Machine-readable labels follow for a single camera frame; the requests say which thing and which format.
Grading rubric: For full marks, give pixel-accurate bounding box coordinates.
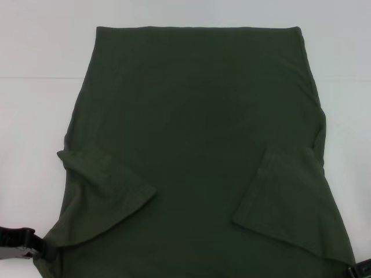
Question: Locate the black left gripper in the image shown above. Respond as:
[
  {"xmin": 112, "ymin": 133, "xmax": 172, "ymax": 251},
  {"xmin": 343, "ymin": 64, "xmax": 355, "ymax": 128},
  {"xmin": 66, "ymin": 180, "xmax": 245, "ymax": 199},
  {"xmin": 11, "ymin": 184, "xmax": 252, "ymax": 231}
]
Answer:
[{"xmin": 0, "ymin": 226, "xmax": 56, "ymax": 261}]

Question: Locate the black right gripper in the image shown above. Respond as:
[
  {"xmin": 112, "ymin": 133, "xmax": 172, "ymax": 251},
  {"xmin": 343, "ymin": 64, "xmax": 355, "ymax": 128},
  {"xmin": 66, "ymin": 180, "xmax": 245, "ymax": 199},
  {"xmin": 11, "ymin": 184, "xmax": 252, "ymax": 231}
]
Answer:
[{"xmin": 347, "ymin": 261, "xmax": 371, "ymax": 278}]

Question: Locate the dark green t-shirt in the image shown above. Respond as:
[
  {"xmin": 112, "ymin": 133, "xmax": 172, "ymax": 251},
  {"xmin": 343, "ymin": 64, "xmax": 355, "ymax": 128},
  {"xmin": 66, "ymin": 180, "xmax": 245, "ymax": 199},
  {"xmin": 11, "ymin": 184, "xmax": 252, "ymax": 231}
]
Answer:
[{"xmin": 32, "ymin": 25, "xmax": 358, "ymax": 278}]

